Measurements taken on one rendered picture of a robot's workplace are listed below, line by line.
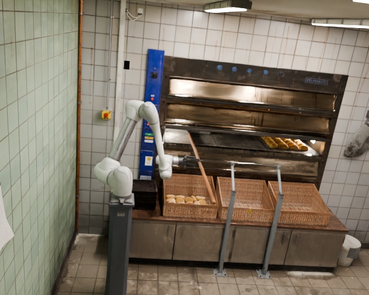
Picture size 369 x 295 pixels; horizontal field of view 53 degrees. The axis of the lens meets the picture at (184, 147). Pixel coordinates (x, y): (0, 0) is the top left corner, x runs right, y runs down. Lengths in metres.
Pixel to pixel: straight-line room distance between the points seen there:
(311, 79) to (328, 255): 1.89
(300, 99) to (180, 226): 1.83
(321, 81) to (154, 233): 2.35
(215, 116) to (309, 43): 1.20
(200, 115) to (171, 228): 1.21
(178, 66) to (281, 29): 1.08
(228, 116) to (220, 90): 0.29
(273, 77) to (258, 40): 0.42
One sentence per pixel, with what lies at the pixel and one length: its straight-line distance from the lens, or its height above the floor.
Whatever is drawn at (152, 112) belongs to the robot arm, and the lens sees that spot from 3.05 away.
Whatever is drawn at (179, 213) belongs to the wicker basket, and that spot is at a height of 0.62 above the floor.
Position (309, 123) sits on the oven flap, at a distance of 4.23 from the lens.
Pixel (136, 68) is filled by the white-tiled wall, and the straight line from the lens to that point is 3.77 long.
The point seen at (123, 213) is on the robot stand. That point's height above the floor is 0.91.
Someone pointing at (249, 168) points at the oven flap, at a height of 0.97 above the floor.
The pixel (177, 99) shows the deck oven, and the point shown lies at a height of 1.67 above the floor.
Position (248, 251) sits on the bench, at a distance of 4.05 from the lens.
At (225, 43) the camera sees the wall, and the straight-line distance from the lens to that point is 3.80.
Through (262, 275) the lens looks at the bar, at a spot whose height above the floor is 0.01.
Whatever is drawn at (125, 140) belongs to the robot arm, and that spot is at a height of 1.44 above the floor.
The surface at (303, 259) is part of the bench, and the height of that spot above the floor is 0.19.
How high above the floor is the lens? 2.46
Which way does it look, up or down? 19 degrees down
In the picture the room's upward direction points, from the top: 7 degrees clockwise
